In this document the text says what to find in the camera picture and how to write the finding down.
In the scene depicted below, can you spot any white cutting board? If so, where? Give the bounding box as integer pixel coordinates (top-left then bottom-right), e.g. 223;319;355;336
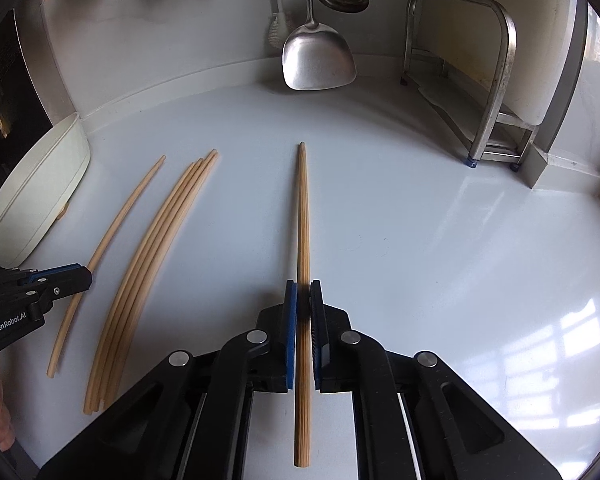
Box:
425;0;579;127

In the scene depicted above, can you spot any white round bowl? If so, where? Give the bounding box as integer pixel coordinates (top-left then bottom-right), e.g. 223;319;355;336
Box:
0;112;92;269

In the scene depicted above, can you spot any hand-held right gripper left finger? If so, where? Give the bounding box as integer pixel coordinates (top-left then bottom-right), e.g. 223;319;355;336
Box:
36;279;300;480

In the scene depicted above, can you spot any dark stainless cooker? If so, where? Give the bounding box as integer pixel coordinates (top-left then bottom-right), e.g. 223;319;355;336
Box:
0;7;78;201

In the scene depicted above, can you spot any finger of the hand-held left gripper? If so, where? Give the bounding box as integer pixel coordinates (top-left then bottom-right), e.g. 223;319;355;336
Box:
29;265;94;314
14;262;84;284

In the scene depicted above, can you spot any single wooden chopstick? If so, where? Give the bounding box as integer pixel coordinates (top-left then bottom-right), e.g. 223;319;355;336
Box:
47;155;167;378
293;142;306;467
300;141;314;468

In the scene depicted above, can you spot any grey metal corner post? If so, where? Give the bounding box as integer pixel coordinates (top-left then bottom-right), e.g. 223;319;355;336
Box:
527;0;590;191

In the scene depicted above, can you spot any steel cutting board rack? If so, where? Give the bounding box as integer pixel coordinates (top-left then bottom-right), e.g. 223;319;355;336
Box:
400;0;541;168

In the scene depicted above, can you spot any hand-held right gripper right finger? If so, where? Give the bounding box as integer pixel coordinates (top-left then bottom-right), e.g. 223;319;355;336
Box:
309;279;565;480

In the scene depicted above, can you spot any white bottle brush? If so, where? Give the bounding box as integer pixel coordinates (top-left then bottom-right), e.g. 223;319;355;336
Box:
265;0;297;51

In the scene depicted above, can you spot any steel wok spatula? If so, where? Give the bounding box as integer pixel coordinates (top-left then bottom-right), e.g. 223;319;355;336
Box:
281;0;357;92

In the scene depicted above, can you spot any bundle of wooden chopsticks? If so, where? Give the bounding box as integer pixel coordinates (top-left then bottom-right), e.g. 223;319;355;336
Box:
83;148;220;415

